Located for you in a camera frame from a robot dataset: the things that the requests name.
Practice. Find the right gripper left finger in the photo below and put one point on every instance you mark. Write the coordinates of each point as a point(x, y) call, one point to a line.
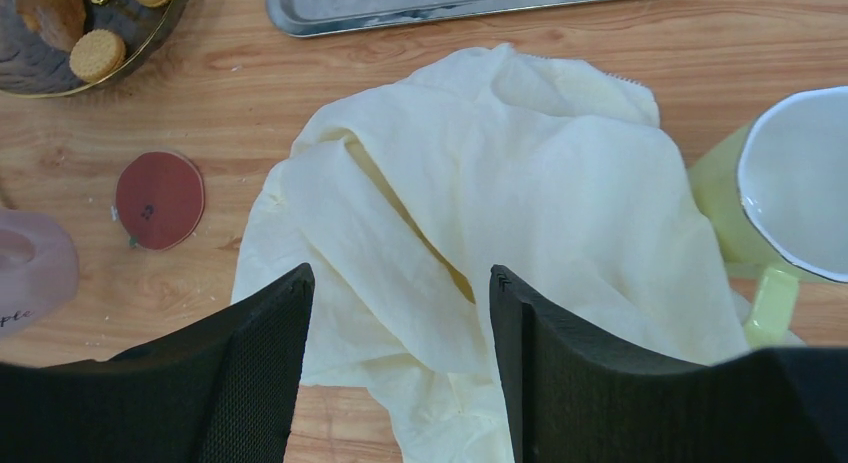
point(222, 389)

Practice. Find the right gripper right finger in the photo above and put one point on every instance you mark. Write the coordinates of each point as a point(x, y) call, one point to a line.
point(577, 393)

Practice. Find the pink mug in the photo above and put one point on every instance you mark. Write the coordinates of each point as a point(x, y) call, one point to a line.
point(39, 268)

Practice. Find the green mug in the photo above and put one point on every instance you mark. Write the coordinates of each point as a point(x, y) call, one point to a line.
point(775, 192)

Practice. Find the orange macaron top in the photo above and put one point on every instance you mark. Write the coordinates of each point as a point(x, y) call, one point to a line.
point(97, 54)

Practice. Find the metal baking tray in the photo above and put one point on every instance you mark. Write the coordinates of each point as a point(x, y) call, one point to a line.
point(311, 18)

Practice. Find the three-tier glass cake stand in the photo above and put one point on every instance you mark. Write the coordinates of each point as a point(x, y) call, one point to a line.
point(30, 68)

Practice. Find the brown croissant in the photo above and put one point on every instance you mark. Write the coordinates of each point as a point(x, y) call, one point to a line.
point(59, 23)

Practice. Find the red round coaster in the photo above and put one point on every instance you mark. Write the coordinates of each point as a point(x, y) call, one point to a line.
point(159, 199)

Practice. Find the cream cloth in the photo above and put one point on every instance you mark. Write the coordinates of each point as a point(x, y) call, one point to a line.
point(402, 198)

